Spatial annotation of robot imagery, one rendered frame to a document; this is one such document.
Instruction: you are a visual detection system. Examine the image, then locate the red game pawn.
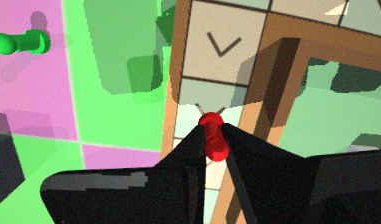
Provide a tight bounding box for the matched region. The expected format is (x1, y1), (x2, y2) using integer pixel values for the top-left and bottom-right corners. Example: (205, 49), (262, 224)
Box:
(198, 112), (230, 162)

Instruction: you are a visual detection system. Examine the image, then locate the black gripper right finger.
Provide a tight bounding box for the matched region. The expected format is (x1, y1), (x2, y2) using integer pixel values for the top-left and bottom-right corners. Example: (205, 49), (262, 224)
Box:
(221, 123), (381, 224)

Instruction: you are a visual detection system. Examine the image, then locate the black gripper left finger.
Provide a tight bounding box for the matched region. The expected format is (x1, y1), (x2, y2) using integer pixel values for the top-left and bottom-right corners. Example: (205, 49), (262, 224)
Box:
(39, 124), (207, 224)

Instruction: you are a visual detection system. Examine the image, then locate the white die with black pips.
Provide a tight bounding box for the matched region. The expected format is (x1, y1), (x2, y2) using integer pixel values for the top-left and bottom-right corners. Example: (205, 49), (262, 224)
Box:
(346, 145), (380, 152)

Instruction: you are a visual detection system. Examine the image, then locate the green game pawn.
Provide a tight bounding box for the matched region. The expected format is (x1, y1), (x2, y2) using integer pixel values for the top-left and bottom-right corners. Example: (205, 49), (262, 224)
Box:
(0, 29), (51, 55)

